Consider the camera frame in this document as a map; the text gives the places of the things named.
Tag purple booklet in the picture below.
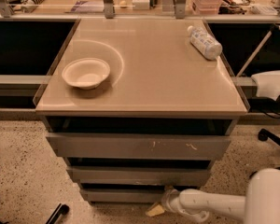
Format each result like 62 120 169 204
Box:
70 1 104 13

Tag white cane stick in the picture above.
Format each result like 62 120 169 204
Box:
236 24 280 77

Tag middle drawer front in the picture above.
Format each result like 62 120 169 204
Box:
67 166 210 186

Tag black office chair base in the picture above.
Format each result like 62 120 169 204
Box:
258 129 280 170

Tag clear plastic water bottle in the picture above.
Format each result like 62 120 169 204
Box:
187 26 223 61

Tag black coiled device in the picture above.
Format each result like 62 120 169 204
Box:
21 0 45 13

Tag top drawer front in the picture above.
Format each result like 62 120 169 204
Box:
47 133 231 160

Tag grey drawer cabinet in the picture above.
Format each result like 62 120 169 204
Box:
35 18 248 190

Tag drawer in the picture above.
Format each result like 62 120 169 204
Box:
47 133 231 160
67 166 210 186
80 189 164 203

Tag white paper bowl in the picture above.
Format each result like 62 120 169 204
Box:
62 58 110 90

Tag black chair leg bottom left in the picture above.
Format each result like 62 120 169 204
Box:
46 203 70 224

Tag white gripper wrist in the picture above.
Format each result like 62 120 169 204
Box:
146 185 180 217

